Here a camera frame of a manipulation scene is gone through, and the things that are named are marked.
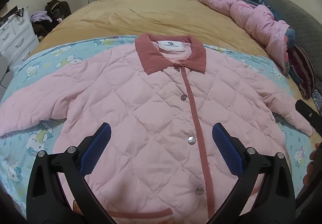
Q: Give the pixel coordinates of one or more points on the pink floral comforter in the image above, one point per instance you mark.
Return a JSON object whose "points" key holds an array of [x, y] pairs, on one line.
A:
{"points": [[261, 22]]}

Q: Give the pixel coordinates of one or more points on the tan bed sheet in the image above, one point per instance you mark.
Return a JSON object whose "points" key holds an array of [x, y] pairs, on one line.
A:
{"points": [[162, 17]]}

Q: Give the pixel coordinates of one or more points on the purple clothes pile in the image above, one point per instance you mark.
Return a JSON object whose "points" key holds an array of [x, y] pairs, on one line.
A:
{"points": [[40, 16]]}

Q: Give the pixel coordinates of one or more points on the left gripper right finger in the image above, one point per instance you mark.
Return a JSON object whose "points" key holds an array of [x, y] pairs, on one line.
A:
{"points": [[264, 191]]}

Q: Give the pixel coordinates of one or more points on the grey quilted headboard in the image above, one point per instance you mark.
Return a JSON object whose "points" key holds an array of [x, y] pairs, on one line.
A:
{"points": [[307, 28]]}

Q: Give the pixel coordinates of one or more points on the Hello Kitty blue blanket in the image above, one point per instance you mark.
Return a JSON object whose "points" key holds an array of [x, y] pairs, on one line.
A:
{"points": [[37, 103]]}

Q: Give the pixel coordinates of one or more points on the white drawer chest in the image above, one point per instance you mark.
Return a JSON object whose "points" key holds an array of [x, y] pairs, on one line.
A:
{"points": [[18, 39]]}

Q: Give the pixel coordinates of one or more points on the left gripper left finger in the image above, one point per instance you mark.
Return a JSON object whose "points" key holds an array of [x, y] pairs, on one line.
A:
{"points": [[46, 200]]}

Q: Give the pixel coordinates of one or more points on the striped dark pillow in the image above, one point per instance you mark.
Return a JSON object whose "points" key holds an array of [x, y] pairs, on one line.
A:
{"points": [[302, 71]]}

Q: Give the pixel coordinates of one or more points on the black backpack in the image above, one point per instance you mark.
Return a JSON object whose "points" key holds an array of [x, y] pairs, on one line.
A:
{"points": [[58, 10]]}

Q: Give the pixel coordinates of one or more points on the pink quilted jacket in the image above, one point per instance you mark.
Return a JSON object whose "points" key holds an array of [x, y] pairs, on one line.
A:
{"points": [[151, 123]]}

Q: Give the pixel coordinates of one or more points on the person's right hand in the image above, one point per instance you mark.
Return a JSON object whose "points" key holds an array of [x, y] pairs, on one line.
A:
{"points": [[306, 178]]}

